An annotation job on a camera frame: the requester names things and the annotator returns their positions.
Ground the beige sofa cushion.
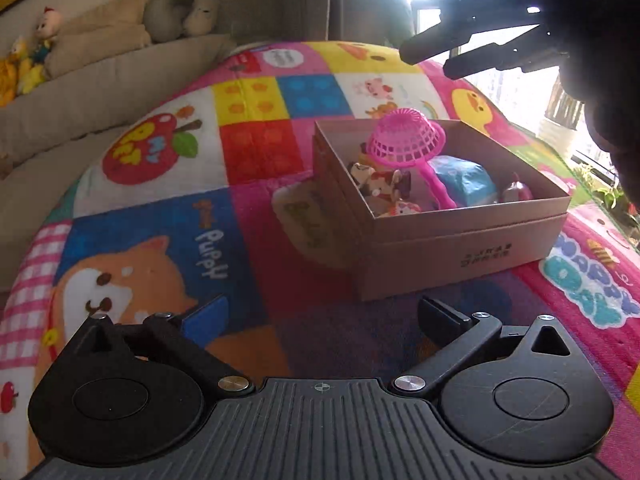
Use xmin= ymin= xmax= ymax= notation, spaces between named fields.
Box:
xmin=45 ymin=0 xmax=152 ymax=79

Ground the green houseplant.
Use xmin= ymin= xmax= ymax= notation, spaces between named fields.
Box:
xmin=574 ymin=160 xmax=640 ymax=241

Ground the red and white toy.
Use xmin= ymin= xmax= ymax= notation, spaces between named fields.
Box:
xmin=500 ymin=172 xmax=534 ymax=204

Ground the pink plastic net scoop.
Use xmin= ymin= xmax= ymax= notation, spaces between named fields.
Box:
xmin=367 ymin=108 xmax=458 ymax=211

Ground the beige sofa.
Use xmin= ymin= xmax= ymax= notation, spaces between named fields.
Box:
xmin=0 ymin=0 xmax=237 ymax=181

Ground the plush doll with teal clothes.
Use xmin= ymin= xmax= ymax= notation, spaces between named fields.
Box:
xmin=32 ymin=7 xmax=63 ymax=61

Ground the blue and white wipes pack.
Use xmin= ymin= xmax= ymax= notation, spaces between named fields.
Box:
xmin=430 ymin=156 xmax=501 ymax=208

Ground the yellow plush toy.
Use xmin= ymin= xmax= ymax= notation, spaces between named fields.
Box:
xmin=17 ymin=55 xmax=51 ymax=96

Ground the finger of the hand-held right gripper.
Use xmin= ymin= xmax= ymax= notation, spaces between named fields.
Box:
xmin=399 ymin=11 xmax=544 ymax=66
xmin=443 ymin=34 xmax=569 ymax=81

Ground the grey neck pillow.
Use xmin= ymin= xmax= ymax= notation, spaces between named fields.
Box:
xmin=144 ymin=0 xmax=222 ymax=44

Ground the small white and red figurine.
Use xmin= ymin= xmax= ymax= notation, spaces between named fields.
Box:
xmin=379 ymin=200 xmax=422 ymax=219

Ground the cardboard box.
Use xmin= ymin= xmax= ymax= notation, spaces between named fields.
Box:
xmin=312 ymin=119 xmax=572 ymax=303

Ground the white and brown toy figurine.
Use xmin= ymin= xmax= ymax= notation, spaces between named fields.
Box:
xmin=349 ymin=161 xmax=377 ymax=188

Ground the orange plush toy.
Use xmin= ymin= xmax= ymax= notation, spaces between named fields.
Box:
xmin=0 ymin=35 xmax=26 ymax=108

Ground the colourful printed play mat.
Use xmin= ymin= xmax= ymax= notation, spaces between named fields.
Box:
xmin=0 ymin=40 xmax=640 ymax=480

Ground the white plant pot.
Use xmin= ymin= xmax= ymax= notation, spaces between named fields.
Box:
xmin=539 ymin=85 xmax=592 ymax=157

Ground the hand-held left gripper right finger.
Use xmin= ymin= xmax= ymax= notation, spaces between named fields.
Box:
xmin=395 ymin=296 xmax=576 ymax=398

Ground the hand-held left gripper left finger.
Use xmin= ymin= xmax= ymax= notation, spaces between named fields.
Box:
xmin=70 ymin=294 xmax=257 ymax=397

